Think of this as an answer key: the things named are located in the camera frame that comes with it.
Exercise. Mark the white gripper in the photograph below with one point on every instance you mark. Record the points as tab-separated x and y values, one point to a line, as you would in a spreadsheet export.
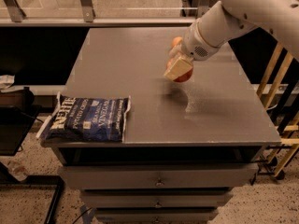
195	46

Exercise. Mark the red apple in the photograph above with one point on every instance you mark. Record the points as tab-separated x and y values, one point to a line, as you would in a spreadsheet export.
185	77

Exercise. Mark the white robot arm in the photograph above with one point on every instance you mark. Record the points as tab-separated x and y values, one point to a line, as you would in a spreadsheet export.
230	19

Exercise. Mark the blue chip bag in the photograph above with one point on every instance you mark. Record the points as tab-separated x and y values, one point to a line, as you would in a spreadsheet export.
86	119

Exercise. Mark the orange fruit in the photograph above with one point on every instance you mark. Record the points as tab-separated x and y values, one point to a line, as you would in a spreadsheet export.
176	41

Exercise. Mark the grey drawer cabinet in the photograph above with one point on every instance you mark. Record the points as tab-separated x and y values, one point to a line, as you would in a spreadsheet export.
186	145

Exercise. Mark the metal railing with glass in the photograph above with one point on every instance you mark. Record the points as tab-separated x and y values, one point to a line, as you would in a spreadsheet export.
96	13

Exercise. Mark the black side table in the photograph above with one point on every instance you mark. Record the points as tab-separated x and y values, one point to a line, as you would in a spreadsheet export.
17	115

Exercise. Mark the black floor frame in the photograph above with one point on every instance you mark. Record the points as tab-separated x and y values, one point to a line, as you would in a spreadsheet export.
37	180

